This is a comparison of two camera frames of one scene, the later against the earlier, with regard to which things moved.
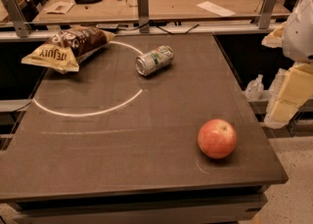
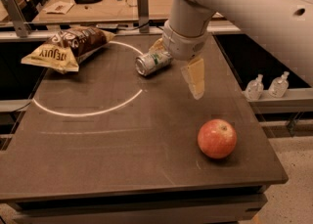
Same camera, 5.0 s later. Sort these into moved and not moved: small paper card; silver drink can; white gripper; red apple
Moved: white gripper
Not moved: red apple; small paper card; silver drink can
